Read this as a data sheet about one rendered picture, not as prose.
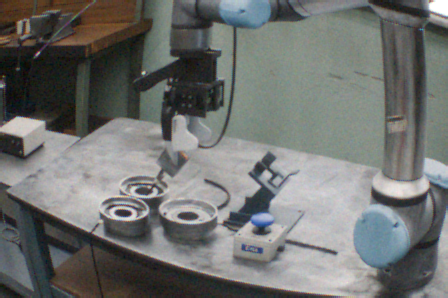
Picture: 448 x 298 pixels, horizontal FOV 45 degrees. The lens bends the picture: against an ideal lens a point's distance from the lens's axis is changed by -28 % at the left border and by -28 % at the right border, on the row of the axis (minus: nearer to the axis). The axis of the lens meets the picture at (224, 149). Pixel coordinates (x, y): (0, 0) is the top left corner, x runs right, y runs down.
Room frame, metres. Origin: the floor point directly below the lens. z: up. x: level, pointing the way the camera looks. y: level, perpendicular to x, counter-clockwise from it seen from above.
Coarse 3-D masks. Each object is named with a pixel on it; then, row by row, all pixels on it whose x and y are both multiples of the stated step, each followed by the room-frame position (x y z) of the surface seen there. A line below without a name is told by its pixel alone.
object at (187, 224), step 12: (168, 204) 1.17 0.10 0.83; (180, 204) 1.19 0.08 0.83; (192, 204) 1.19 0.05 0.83; (204, 204) 1.18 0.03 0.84; (180, 216) 1.15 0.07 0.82; (192, 216) 1.16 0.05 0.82; (216, 216) 1.13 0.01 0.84; (168, 228) 1.10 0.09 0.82; (180, 228) 1.09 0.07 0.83; (192, 228) 1.09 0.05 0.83; (204, 228) 1.10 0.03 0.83; (192, 240) 1.10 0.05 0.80
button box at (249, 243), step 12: (252, 228) 1.06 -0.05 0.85; (276, 228) 1.07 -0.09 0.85; (240, 240) 1.04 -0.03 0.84; (252, 240) 1.03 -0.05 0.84; (264, 240) 1.02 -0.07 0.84; (276, 240) 1.03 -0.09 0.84; (240, 252) 1.04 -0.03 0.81; (252, 252) 1.03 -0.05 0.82; (264, 252) 1.02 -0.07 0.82; (276, 252) 1.04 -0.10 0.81
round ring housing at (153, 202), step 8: (136, 176) 1.28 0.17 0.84; (144, 176) 1.28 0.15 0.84; (152, 176) 1.28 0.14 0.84; (120, 184) 1.23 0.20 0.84; (128, 184) 1.26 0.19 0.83; (160, 184) 1.27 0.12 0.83; (168, 184) 1.25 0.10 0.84; (120, 192) 1.21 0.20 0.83; (136, 192) 1.24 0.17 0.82; (144, 192) 1.25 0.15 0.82; (152, 192) 1.24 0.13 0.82; (168, 192) 1.22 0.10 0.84; (144, 200) 1.18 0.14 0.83; (152, 200) 1.19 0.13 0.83; (160, 200) 1.20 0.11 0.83; (152, 208) 1.19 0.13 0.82
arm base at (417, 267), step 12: (408, 252) 0.87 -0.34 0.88; (420, 252) 0.86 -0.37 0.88; (432, 252) 0.87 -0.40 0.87; (396, 264) 0.88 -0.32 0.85; (408, 264) 0.86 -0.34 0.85; (420, 264) 0.85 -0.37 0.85; (432, 264) 0.86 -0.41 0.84; (384, 276) 0.89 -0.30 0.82; (396, 276) 0.86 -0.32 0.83; (408, 276) 0.85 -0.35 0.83; (420, 276) 0.85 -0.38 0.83; (432, 276) 0.86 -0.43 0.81; (396, 288) 0.85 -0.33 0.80; (408, 288) 0.84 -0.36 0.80
